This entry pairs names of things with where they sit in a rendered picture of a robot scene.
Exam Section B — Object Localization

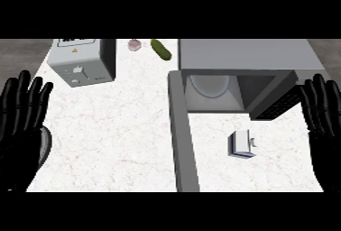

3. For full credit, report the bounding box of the grey toaster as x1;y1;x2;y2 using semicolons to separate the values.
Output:
46;39;116;88

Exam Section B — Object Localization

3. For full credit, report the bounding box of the green cucumber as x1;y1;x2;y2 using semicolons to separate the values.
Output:
149;39;172;61

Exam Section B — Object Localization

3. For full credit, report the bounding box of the grey microwave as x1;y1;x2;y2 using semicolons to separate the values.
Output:
178;39;332;121

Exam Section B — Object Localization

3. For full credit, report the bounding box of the white blue milk carton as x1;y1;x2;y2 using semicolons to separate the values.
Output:
227;129;258;160

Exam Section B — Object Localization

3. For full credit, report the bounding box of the pale purple garlic bulb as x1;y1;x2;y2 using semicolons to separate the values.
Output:
127;39;143;52

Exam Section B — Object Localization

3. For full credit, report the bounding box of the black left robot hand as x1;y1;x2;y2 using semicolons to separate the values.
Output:
0;69;54;193

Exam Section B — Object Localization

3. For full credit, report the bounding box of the grey microwave door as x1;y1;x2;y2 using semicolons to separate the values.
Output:
167;70;201;193

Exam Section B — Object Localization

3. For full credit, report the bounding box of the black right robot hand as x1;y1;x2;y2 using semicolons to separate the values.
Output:
295;73;341;193

